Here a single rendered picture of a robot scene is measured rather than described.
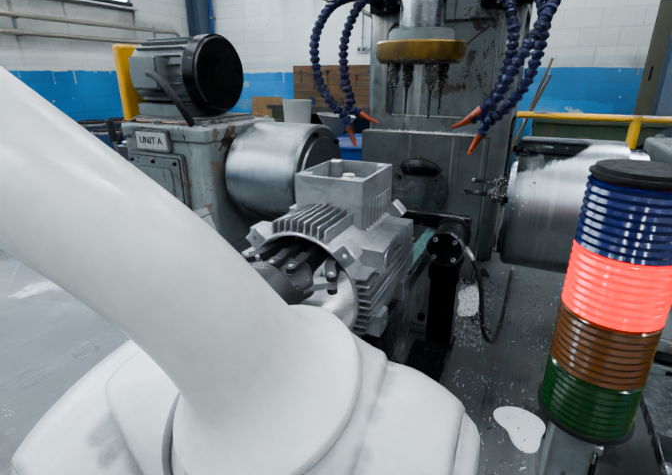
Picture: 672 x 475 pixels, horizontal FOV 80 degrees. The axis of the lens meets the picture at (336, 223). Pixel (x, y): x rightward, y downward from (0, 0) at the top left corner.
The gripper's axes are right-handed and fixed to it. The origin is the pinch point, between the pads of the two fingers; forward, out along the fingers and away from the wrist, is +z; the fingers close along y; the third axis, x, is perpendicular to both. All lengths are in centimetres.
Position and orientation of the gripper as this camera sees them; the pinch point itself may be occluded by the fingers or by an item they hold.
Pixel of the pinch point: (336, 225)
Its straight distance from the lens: 57.3
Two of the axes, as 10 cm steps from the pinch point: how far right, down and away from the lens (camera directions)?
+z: 4.4, -4.3, 7.9
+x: 0.5, 8.9, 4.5
